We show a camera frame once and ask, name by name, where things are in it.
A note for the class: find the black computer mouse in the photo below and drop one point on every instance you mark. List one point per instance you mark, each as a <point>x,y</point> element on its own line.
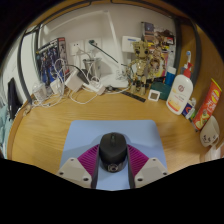
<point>113,150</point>

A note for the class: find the metal cup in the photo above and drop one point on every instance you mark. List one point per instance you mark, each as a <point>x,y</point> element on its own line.
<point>91,66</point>

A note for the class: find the white plastic cup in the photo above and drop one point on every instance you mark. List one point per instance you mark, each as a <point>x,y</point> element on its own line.
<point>213,151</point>

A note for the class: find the blue robot model box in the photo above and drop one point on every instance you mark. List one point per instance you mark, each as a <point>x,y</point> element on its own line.
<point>50,61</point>

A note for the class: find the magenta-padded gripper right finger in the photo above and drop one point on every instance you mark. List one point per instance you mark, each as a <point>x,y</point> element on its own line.
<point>151,170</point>

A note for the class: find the black ruler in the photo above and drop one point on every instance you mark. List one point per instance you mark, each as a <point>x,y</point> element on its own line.
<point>133,96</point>

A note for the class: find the white wall socket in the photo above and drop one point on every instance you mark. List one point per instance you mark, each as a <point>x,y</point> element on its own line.
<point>95,48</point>
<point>76,47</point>

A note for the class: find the small white cube clock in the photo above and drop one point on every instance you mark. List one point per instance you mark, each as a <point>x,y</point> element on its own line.
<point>154,95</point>

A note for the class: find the clear round plastic bag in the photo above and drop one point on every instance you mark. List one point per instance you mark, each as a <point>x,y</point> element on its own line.
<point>39,92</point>

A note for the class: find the red yellow chips can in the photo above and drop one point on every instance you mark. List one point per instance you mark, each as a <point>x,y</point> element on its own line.
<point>206,106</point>

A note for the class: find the small blue red can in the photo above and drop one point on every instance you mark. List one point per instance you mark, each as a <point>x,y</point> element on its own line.
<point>188,109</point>

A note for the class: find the white desk lamp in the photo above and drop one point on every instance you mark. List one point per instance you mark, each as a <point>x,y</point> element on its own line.
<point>113,80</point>

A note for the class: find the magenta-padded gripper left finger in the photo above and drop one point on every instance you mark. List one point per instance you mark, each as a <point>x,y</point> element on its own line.
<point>71,170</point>

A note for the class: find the teal blanket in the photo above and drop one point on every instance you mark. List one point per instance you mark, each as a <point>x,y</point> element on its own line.
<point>3,130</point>

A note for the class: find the blue bottle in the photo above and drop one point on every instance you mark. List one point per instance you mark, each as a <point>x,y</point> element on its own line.
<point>170,77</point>

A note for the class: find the grey metal shelf frame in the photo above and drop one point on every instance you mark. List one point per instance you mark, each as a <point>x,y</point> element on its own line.
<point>178,43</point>

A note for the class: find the brown tree figure toy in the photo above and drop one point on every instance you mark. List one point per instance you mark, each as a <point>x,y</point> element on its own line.
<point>140,66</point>

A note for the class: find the white pump lotion bottle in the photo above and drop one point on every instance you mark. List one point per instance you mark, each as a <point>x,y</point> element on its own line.
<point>179,95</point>

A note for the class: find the dark green box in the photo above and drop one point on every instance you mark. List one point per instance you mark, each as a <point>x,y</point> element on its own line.
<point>163,90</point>

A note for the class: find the white mug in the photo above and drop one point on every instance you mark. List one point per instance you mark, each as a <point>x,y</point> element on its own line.
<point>209,131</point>

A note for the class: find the white charger adapter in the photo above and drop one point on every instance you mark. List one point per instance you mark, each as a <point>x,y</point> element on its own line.
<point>74,80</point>

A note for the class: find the white wall box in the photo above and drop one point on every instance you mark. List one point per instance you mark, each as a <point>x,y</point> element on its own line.
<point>128,44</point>

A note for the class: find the colourful printed box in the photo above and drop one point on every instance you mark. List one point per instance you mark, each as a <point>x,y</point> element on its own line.
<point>163,36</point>

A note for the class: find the light blue mouse pad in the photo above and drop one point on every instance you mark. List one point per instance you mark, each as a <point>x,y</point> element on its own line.
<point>86,133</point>

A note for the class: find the white power strip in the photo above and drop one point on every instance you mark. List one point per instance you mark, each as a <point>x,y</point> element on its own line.
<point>93,88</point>

